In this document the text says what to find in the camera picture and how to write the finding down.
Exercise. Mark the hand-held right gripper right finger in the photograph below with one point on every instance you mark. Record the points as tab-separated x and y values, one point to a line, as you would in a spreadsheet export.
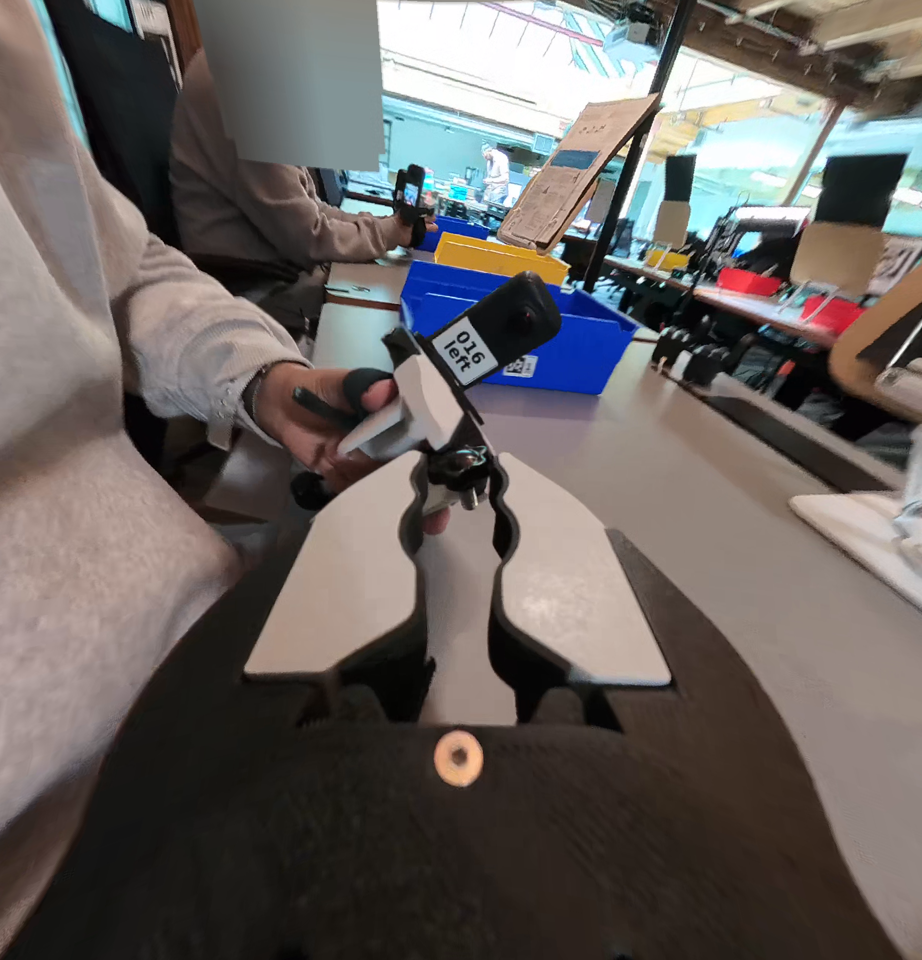
573	592

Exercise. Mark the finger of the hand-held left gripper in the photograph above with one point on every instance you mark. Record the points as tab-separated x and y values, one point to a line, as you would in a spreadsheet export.
378	435
427	405

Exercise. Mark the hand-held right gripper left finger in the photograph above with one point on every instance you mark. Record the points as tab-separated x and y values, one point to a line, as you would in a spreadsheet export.
341	585

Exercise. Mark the metal bolt with black knob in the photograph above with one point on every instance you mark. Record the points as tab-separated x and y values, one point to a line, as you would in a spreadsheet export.
453	469

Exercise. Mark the person's left forearm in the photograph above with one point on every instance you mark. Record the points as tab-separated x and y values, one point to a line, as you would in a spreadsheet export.
191	337

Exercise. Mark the black gripper parts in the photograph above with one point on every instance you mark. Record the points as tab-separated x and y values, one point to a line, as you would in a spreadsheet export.
693	352

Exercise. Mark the person's left hand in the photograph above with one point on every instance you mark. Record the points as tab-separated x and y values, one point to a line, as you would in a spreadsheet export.
281	405

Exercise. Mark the yellow plastic bin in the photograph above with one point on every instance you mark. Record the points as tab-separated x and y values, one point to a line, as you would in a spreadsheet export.
498	259

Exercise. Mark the large blue plastic bin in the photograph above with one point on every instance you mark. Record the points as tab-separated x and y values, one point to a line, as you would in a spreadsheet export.
581	352

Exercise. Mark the small blue plastic bin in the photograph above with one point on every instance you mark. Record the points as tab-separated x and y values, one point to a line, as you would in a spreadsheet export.
461	229

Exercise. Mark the brown cardboard sheet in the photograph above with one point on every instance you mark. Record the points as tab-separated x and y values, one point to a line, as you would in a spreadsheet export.
573	172

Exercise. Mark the small yellow bin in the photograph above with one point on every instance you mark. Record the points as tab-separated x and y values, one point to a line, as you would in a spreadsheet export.
667	260

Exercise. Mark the black monitor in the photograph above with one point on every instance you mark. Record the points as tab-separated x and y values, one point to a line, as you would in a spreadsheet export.
862	187
679	178

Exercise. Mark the black support pole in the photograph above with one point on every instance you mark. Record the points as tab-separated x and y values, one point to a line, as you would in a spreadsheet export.
641	135

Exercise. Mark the red plastic bin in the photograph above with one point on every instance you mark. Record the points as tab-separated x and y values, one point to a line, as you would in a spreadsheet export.
832	315
749	281

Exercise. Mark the person in grey hoodie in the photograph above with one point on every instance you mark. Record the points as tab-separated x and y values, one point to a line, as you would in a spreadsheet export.
56	562

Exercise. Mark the white stand base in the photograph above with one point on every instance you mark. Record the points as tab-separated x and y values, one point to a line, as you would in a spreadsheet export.
858	532

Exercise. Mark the curved wooden board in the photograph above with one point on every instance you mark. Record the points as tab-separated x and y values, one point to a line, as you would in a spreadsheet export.
865	352

